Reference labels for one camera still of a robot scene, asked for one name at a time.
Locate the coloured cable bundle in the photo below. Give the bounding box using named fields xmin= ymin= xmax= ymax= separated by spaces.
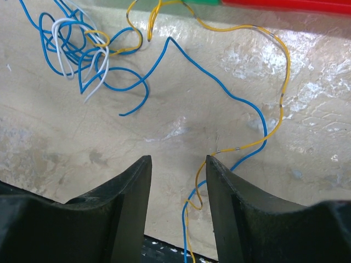
xmin=19 ymin=0 xmax=268 ymax=263

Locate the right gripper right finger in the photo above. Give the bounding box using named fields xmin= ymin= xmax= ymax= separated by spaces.
xmin=206 ymin=156 xmax=350 ymax=262

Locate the green bin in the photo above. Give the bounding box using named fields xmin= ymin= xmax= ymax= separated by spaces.
xmin=182 ymin=0 xmax=222 ymax=6

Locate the red bin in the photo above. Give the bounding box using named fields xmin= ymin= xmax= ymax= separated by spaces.
xmin=222 ymin=0 xmax=350 ymax=15

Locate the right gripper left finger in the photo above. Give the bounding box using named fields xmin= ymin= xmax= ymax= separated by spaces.
xmin=1 ymin=156 xmax=152 ymax=262

